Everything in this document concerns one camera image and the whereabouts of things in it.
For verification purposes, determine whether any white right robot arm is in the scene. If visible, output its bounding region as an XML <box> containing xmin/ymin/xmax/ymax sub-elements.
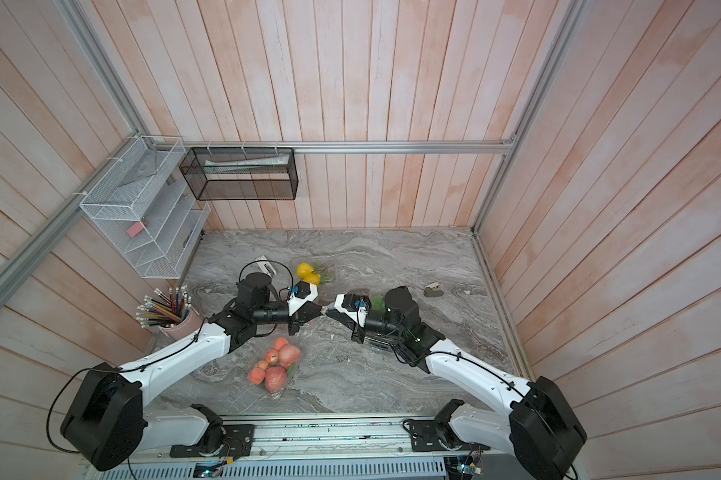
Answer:
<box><xmin>322</xmin><ymin>286</ymin><xmax>587</xmax><ymax>479</ymax></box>

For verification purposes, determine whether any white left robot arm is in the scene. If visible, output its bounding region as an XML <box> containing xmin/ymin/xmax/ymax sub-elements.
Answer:
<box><xmin>60</xmin><ymin>272</ymin><xmax>322</xmax><ymax>471</ymax></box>

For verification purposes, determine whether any yellow lemon lower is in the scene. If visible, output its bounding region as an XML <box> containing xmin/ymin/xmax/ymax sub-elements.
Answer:
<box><xmin>304</xmin><ymin>273</ymin><xmax>322</xmax><ymax>286</ymax></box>

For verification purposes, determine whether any yellow lemon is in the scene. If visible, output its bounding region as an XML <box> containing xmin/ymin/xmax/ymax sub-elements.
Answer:
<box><xmin>296</xmin><ymin>263</ymin><xmax>314</xmax><ymax>278</ymax></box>
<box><xmin>304</xmin><ymin>273</ymin><xmax>322</xmax><ymax>286</ymax></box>

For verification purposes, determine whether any clear box of lemons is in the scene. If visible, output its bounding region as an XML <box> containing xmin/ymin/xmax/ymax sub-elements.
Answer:
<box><xmin>296</xmin><ymin>259</ymin><xmax>338</xmax><ymax>286</ymax></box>

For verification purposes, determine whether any yellow lemon upper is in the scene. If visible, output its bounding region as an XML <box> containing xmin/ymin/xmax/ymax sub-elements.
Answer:
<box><xmin>296</xmin><ymin>263</ymin><xmax>314</xmax><ymax>278</ymax></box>

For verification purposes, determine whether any clear box of apples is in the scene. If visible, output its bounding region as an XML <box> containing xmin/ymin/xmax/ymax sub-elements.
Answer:
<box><xmin>246</xmin><ymin>336</ymin><xmax>304</xmax><ymax>399</ymax></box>

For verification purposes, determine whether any small brown white object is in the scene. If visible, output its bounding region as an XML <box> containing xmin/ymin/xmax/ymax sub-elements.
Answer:
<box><xmin>423</xmin><ymin>282</ymin><xmax>444</xmax><ymax>298</ymax></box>

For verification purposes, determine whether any pink cup of pencils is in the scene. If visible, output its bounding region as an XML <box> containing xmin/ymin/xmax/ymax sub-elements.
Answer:
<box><xmin>136</xmin><ymin>285</ymin><xmax>202</xmax><ymax>340</ymax></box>

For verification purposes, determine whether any pink eraser on shelf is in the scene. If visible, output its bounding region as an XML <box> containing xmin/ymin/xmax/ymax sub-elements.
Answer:
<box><xmin>126</xmin><ymin>221</ymin><xmax>146</xmax><ymax>238</ymax></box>

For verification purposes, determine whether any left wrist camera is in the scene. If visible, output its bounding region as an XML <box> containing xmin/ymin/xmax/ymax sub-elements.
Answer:
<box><xmin>288</xmin><ymin>281</ymin><xmax>318</xmax><ymax>317</ymax></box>

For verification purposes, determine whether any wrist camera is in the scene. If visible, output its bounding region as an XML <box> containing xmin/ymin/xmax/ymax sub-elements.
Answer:
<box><xmin>334</xmin><ymin>293</ymin><xmax>371</xmax><ymax>328</ymax></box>
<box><xmin>288</xmin><ymin>281</ymin><xmax>318</xmax><ymax>317</ymax></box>

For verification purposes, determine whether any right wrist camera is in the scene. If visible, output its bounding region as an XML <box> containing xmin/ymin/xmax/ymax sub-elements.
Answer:
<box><xmin>334</xmin><ymin>293</ymin><xmax>371</xmax><ymax>328</ymax></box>

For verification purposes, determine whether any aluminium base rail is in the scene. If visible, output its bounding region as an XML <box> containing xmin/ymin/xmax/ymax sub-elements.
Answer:
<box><xmin>80</xmin><ymin>414</ymin><xmax>530</xmax><ymax>479</ymax></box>

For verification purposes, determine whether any black mesh wall basket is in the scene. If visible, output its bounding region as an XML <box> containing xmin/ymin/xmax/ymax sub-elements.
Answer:
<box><xmin>180</xmin><ymin>146</ymin><xmax>300</xmax><ymax>201</ymax></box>

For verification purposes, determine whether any white mesh wall shelf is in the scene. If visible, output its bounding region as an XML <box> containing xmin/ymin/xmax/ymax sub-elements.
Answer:
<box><xmin>80</xmin><ymin>135</ymin><xmax>210</xmax><ymax>280</ymax></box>

